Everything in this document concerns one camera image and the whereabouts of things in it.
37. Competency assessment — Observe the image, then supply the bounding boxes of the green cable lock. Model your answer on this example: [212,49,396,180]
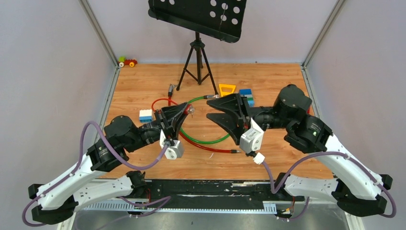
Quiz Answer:
[180,94,230,145]

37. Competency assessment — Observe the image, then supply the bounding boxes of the thick red cable lock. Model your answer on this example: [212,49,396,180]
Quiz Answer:
[168,84,241,153]

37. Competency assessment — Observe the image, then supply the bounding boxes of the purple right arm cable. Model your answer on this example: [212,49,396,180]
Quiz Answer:
[261,151,397,222]

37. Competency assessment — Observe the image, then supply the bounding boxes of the white blue block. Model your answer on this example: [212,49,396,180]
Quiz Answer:
[139,109,154,123]

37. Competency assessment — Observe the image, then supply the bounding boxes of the toy car red green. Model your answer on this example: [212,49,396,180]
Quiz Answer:
[118,56,137,68]

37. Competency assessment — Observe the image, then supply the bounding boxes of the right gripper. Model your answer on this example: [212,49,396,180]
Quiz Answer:
[205,94,292,144]

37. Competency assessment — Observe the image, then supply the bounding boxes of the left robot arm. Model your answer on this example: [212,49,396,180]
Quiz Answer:
[22,103,194,227]

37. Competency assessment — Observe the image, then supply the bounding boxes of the red padlock with thin cable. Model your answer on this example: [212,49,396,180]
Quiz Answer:
[151,98,195,115]

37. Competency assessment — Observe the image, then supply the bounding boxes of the small key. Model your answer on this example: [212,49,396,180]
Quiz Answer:
[187,107,195,116]

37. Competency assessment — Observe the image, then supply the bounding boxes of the black music stand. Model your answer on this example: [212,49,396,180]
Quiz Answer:
[148,0,247,94]

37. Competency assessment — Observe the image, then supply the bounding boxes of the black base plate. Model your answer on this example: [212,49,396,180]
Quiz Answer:
[126,179,304,210]

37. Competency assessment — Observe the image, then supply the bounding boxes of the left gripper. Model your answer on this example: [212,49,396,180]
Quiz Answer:
[125,103,191,153]

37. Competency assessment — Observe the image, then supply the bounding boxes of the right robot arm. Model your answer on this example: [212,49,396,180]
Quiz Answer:
[207,84,396,218]

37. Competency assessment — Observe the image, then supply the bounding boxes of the blue green stacked blocks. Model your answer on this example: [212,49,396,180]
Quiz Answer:
[239,89,255,107]

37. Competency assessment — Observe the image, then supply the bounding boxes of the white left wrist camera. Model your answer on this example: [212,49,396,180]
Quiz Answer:
[159,130,184,160]

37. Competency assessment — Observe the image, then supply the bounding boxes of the yellow triangular plastic piece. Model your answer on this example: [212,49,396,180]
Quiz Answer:
[219,83,237,97]

